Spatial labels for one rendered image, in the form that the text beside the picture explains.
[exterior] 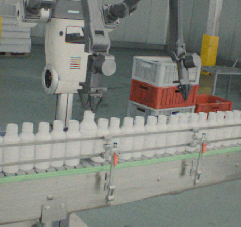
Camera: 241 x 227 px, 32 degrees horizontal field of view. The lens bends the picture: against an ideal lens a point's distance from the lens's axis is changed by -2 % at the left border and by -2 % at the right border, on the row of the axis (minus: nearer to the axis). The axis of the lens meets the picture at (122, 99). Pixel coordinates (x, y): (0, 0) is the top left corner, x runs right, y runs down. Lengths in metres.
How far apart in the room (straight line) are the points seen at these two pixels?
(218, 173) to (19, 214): 0.98
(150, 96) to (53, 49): 2.11
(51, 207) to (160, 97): 2.63
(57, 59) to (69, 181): 0.75
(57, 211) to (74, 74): 0.81
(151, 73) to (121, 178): 2.46
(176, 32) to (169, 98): 2.18
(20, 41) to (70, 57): 9.09
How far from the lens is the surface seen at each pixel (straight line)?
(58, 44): 2.08
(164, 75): 4.02
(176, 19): 1.99
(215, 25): 11.96
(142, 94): 4.16
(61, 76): 2.12
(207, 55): 11.72
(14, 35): 11.10
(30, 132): 1.46
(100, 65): 1.43
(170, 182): 1.85
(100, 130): 1.59
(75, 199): 1.60
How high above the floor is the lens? 1.60
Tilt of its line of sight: 13 degrees down
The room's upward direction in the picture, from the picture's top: 7 degrees clockwise
